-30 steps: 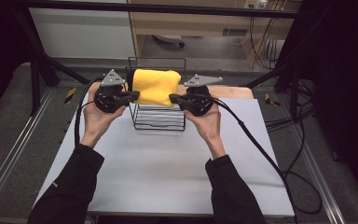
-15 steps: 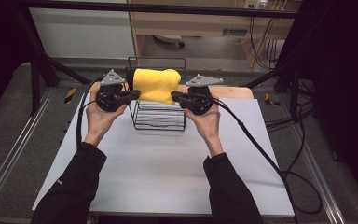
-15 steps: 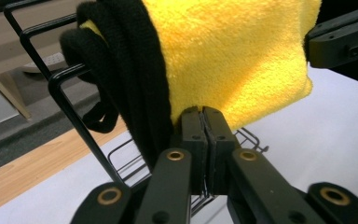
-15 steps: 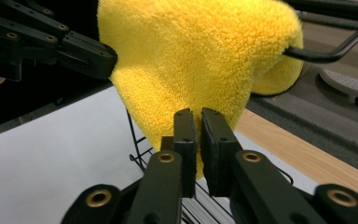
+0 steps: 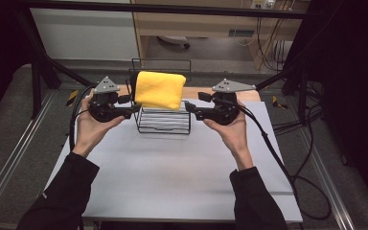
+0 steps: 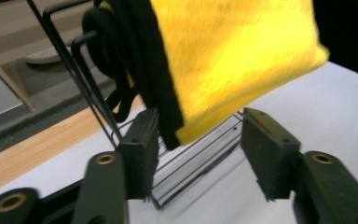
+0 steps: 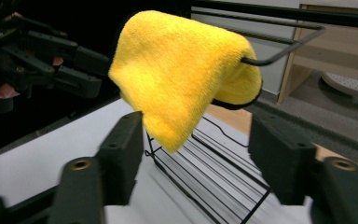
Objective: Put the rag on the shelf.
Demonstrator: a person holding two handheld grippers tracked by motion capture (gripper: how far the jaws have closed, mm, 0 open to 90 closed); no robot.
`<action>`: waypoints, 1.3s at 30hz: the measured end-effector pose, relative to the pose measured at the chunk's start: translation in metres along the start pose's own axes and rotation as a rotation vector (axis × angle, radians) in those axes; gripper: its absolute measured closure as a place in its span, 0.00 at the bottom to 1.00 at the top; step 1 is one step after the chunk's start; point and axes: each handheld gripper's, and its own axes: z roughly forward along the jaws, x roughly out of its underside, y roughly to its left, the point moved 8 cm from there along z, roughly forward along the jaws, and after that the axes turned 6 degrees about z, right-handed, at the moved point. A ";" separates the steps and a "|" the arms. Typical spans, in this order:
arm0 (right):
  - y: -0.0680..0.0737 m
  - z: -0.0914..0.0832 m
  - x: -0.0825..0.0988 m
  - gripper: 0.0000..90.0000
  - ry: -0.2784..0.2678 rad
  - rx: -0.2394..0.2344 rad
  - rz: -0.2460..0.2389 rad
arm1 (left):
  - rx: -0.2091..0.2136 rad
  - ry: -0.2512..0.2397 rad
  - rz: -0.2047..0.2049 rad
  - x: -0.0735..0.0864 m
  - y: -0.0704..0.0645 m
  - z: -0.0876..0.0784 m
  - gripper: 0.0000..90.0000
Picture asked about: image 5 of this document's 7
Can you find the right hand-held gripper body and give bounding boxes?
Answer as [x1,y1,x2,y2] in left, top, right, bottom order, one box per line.
[200,78,257,127]

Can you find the yellow and black towel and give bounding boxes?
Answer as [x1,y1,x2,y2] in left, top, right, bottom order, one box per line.
[129,70,187,111]

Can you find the black wire rack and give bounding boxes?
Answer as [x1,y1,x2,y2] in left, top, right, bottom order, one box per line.
[125,57,193,135]

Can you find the white board mat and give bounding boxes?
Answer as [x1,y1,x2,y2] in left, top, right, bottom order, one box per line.
[46,95,304,223]

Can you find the yellow black tape strip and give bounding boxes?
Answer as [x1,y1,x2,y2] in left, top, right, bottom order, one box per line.
[65,89,80,107]
[271,95,289,110]

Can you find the person's left hand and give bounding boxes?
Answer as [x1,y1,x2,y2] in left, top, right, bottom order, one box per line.
[71,88,127,158]

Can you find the grey vent panel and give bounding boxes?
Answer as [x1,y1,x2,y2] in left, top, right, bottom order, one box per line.
[228,29,256,37]

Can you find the light wooden desk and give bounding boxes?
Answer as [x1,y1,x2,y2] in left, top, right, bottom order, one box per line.
[130,0,311,70]

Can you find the hanging black cables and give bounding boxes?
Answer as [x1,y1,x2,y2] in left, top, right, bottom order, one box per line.
[255,17,288,73]

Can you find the left hand-held gripper cable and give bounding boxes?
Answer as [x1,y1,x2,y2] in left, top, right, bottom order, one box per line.
[68,85,97,152]

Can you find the hand-held gripper cable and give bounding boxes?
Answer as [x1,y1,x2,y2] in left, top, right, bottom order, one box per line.
[68,85,97,152]
[238,104,333,221]

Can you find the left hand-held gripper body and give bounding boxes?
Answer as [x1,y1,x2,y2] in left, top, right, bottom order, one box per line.
[87,76,127,124]

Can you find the aluminium rail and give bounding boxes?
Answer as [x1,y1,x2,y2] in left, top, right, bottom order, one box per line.
[0,90,57,221]
[295,127,356,230]

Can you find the white cabinet panel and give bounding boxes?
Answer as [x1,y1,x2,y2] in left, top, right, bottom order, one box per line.
[29,8,140,61]

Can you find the right hand-held gripper cable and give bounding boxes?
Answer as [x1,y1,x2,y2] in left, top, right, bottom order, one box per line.
[238,104,333,221]

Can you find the white power strip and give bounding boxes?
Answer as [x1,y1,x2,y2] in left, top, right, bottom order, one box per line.
[250,0,276,10]

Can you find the black metal frame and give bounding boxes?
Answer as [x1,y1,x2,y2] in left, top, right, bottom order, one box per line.
[12,0,314,126]

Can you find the black floor cables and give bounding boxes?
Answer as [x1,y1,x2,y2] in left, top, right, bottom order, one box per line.
[271,80,325,178]

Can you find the person's right hand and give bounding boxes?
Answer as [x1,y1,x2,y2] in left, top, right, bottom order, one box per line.
[203,100,256,172]

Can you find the white chair base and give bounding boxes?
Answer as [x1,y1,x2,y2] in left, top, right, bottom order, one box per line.
[157,34,192,50]

